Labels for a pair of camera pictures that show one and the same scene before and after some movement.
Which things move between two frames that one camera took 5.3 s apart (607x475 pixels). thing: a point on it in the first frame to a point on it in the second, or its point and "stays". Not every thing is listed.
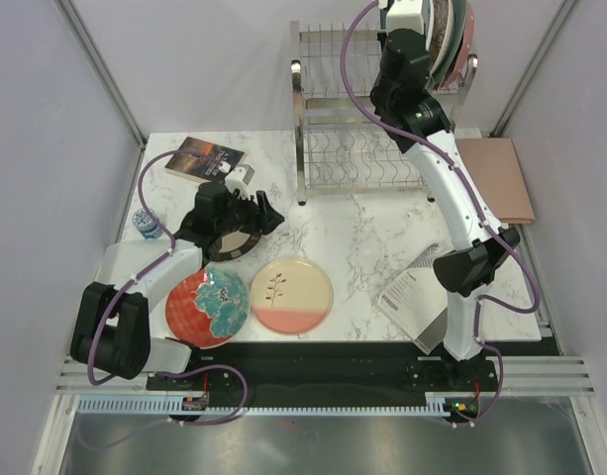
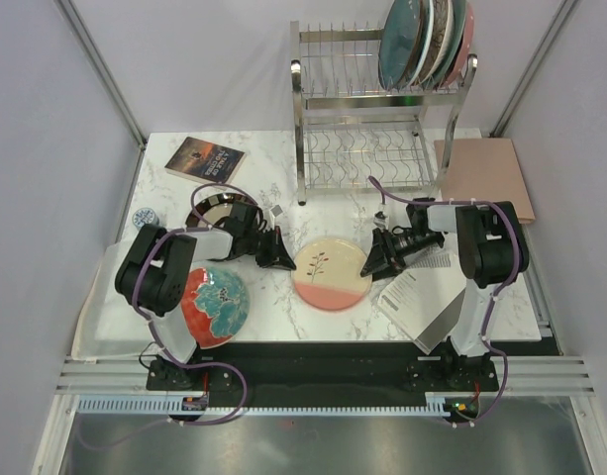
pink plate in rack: (466, 47) stays
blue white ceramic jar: (146, 224) stays
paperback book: (200, 168) stays
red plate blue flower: (208, 307) stays
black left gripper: (271, 219) to (277, 255)
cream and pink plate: (291, 296) to (327, 274)
